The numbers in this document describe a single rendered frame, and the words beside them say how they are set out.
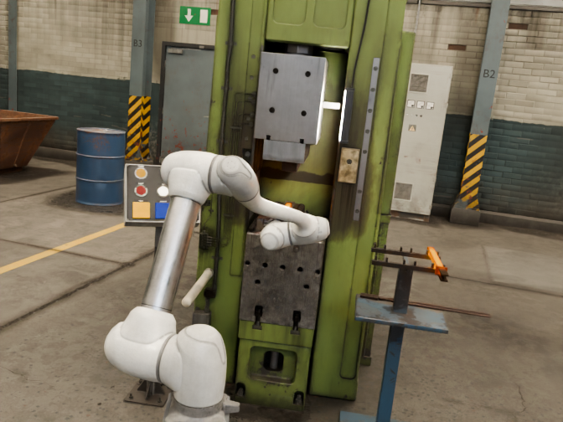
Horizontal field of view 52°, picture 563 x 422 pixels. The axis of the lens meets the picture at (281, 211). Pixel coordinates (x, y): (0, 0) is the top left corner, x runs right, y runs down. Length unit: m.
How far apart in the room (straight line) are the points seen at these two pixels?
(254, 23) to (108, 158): 4.54
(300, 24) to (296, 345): 1.56
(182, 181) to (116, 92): 8.23
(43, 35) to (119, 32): 1.46
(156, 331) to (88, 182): 5.51
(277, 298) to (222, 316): 0.42
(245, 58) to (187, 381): 1.67
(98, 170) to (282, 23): 4.66
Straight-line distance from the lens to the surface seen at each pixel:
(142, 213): 2.68
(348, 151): 2.86
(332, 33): 2.88
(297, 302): 2.85
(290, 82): 2.73
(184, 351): 1.77
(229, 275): 3.07
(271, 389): 3.07
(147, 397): 3.13
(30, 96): 11.11
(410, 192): 8.08
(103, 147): 7.17
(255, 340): 2.97
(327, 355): 3.17
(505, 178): 8.72
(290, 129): 2.74
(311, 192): 3.25
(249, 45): 2.91
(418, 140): 8.01
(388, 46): 2.88
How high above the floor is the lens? 1.61
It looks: 12 degrees down
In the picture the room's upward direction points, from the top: 6 degrees clockwise
